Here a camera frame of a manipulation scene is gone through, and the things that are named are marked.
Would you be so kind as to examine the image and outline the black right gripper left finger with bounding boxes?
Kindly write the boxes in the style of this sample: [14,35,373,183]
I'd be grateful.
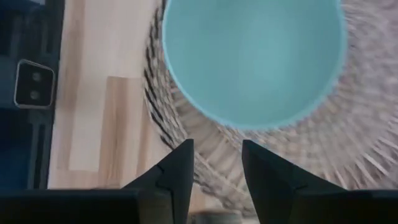
[123,139,195,224]

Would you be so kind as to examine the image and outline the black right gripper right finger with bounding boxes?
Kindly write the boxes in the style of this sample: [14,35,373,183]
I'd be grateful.
[241,139,346,224]

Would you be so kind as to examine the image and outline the round woven placemat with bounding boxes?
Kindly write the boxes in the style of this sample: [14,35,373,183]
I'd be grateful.
[142,0,398,218]

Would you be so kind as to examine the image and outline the teal round plate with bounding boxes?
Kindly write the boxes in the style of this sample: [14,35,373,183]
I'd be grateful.
[161,0,348,130]

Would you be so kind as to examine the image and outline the black aluminium table frame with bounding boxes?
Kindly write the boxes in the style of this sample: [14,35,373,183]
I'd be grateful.
[0,0,66,191]

